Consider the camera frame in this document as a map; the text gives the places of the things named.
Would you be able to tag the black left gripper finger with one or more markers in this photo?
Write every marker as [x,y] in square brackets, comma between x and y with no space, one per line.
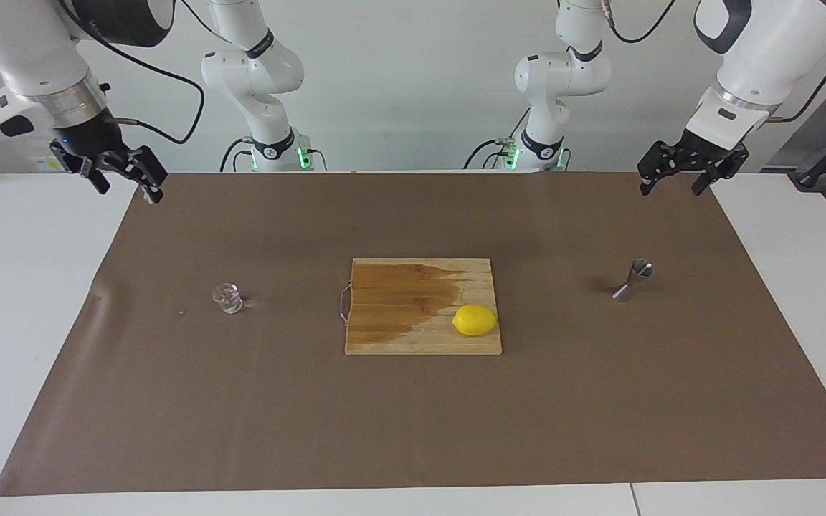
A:
[660,159]
[721,175]

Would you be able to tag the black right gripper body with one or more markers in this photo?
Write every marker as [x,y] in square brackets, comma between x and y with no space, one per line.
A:
[90,140]

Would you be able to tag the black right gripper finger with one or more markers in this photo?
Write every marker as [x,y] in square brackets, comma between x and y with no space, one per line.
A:
[87,172]
[148,172]

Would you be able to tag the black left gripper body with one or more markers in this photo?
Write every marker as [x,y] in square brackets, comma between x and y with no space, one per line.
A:
[707,152]

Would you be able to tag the steel double jigger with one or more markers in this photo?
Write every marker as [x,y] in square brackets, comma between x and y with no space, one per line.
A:
[635,276]

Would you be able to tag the small clear glass cup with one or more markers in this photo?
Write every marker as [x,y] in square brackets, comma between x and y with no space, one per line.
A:
[228,299]

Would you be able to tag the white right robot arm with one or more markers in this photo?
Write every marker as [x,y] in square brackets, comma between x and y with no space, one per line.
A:
[19,43]

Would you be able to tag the yellow lemon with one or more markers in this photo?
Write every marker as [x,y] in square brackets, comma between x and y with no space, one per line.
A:
[475,320]

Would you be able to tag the wooden cutting board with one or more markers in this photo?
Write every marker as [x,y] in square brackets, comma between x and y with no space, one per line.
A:
[391,330]

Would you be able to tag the brown paper table mat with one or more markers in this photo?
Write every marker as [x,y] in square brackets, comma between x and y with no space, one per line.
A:
[413,416]

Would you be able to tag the white wall socket box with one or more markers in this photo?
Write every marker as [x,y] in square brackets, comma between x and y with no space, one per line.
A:
[44,165]

